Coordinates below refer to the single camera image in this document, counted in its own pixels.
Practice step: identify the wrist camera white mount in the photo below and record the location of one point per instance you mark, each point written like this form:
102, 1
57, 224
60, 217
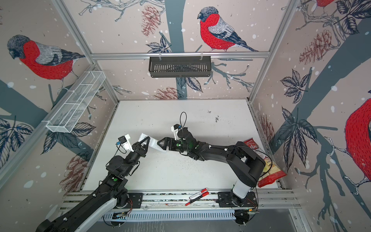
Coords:
124, 142
175, 129

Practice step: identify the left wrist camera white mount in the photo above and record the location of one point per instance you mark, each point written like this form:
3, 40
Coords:
124, 142

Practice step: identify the white wire mesh basket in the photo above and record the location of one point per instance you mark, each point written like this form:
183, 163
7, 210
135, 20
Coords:
68, 115

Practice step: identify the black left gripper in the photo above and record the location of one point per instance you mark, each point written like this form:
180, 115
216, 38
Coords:
139, 150

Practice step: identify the red marker pen upper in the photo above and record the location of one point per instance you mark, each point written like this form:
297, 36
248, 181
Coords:
198, 193

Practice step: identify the red marker pen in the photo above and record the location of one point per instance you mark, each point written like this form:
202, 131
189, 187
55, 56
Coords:
198, 193
197, 198

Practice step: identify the black wall basket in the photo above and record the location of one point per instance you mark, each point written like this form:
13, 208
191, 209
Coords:
174, 67

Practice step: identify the aluminium horizontal crossbar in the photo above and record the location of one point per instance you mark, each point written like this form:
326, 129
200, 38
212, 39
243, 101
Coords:
213, 55

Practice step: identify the red marker pen lower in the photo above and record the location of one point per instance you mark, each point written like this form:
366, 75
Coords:
197, 198

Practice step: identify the red chips bag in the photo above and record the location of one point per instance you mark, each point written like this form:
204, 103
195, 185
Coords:
271, 172

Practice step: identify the aluminium frame corner post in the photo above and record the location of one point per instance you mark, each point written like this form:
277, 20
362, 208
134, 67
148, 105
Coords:
78, 36

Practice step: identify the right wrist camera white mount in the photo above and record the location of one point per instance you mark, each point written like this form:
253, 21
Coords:
175, 129

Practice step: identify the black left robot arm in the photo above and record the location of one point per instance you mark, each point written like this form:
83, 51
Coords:
110, 194

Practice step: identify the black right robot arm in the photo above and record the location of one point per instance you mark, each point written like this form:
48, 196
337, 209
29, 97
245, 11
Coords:
247, 165

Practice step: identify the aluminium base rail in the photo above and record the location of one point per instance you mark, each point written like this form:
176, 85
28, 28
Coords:
176, 205

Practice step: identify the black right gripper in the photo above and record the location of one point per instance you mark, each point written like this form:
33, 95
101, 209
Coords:
169, 140

